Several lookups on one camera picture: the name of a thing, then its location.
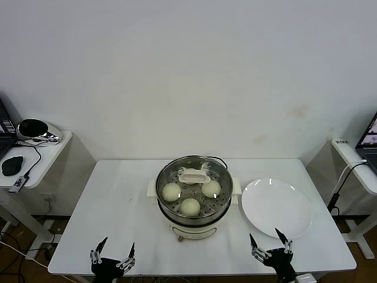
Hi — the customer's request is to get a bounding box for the black laptop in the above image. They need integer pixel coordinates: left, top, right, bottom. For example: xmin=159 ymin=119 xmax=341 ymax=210
xmin=355 ymin=111 xmax=377 ymax=172
xmin=0 ymin=94 xmax=18 ymax=159

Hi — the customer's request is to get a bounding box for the white floor cable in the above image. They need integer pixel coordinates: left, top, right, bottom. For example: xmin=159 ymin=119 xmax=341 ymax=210
xmin=0 ymin=240 xmax=48 ymax=268

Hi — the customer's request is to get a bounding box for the cream electric cooker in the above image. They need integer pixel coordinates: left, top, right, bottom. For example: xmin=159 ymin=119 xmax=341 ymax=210
xmin=153 ymin=194 xmax=239 ymax=243

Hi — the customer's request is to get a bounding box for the round white plate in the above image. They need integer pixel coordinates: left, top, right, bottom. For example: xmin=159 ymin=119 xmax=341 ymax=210
xmin=241 ymin=177 xmax=312 ymax=239

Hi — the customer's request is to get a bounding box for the white laptop cable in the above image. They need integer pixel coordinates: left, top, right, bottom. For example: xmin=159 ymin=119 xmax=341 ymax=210
xmin=338 ymin=159 xmax=369 ymax=185

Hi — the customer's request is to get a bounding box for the black cable with adapter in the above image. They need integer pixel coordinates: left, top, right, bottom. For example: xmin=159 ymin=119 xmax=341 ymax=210
xmin=328 ymin=161 xmax=369 ymax=216

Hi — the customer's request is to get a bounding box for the perforated steel steamer basket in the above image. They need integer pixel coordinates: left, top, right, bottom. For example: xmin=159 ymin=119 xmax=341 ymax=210
xmin=146 ymin=155 xmax=243 ymax=221

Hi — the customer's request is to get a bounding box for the round glass pot lid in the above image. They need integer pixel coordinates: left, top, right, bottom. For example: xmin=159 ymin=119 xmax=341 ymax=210
xmin=156 ymin=155 xmax=233 ymax=213

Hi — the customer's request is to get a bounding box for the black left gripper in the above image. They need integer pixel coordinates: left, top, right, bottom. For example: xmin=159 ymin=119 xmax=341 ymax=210
xmin=89 ymin=236 xmax=136 ymax=279

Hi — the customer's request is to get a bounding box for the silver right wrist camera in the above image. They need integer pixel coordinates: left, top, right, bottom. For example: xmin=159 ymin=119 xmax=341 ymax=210
xmin=294 ymin=273 xmax=316 ymax=283

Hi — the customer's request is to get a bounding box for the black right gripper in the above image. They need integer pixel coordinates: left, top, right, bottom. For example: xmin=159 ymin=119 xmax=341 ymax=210
xmin=249 ymin=228 xmax=296 ymax=281

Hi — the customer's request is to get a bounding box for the black computer mouse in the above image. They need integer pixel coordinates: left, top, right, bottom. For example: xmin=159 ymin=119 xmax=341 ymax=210
xmin=1 ymin=156 xmax=24 ymax=177

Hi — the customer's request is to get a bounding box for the black usb hub cable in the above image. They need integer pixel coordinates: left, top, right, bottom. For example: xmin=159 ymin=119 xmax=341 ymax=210
xmin=13 ymin=138 xmax=42 ymax=177

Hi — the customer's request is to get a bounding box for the chrome and black headset device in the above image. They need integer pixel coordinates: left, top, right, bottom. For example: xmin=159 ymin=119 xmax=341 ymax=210
xmin=16 ymin=118 xmax=62 ymax=144

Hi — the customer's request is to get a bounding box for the white side table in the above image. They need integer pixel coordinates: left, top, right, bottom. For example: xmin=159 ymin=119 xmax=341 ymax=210
xmin=306 ymin=137 xmax=377 ymax=260
xmin=0 ymin=129 xmax=98 ymax=244

